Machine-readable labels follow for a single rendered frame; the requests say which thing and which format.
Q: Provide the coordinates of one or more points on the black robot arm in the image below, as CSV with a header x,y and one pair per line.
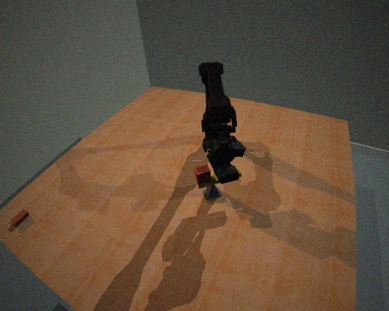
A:
x,y
219,113

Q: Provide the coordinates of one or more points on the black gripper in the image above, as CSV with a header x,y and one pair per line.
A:
x,y
225,172

